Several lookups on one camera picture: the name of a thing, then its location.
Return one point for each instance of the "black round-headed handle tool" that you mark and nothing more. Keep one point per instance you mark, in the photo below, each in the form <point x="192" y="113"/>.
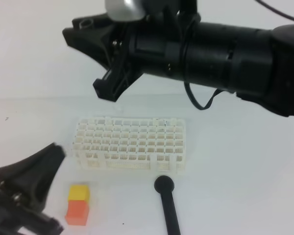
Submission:
<point x="164" y="185"/>

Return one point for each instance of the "white test tube rack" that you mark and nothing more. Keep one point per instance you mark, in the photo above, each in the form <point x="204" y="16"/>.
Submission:
<point x="151" y="144"/>

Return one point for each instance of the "yellow cube block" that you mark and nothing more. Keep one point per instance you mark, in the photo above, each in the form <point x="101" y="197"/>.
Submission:
<point x="79" y="193"/>

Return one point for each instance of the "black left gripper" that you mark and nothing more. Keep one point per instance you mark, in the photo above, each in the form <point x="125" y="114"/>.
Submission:
<point x="27" y="183"/>

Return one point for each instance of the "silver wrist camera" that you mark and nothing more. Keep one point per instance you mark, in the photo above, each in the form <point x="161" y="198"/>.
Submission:
<point x="125" y="10"/>

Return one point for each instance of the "orange cube block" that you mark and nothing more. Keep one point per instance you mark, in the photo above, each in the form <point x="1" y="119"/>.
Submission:
<point x="77" y="212"/>

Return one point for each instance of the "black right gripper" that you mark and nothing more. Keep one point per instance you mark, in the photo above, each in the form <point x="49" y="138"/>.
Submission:
<point x="156" y="44"/>

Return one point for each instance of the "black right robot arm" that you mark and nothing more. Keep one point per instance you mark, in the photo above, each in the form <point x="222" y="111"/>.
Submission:
<point x="257" y="65"/>

